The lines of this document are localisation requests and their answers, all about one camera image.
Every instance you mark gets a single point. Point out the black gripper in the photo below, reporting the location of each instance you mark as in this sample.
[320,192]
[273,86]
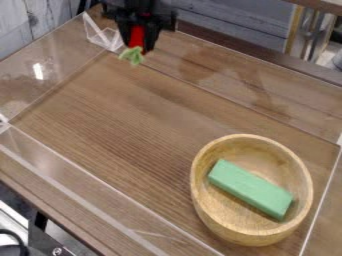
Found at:
[125,11]

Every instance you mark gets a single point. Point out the red knitted fruit green stem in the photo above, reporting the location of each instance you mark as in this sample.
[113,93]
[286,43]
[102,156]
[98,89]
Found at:
[135,51]

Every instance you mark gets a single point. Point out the clear acrylic tray walls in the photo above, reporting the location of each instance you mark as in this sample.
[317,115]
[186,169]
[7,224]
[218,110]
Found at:
[99,136]

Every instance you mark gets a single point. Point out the green rectangular block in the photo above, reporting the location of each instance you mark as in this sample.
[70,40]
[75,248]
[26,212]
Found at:
[260,193]

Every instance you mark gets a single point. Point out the round wooden bowl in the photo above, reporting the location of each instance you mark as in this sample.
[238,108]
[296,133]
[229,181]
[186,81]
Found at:
[232,218]

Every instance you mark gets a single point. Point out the clear acrylic corner bracket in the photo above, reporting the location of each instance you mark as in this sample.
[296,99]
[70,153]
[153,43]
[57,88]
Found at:
[107,38]

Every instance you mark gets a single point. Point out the metal chair frame background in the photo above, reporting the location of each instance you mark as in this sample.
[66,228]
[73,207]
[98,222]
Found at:
[310,31]

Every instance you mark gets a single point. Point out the black table leg bracket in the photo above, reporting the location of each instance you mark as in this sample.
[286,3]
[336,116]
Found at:
[24,241]

